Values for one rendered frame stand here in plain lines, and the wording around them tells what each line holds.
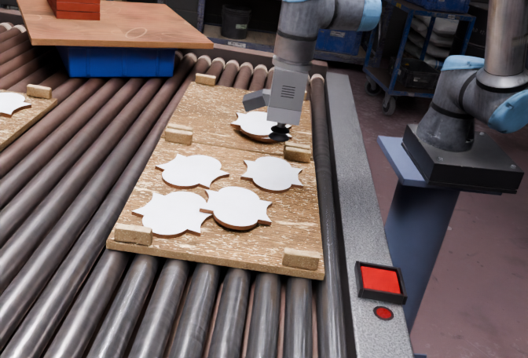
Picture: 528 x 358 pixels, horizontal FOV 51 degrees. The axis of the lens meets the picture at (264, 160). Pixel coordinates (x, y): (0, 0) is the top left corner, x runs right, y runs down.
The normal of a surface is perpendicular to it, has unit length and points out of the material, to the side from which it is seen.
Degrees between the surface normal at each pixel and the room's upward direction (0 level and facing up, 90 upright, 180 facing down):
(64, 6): 90
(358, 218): 0
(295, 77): 90
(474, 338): 0
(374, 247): 0
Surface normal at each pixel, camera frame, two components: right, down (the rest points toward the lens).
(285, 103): -0.04, 0.44
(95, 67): 0.43, 0.45
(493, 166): 0.14, -0.88
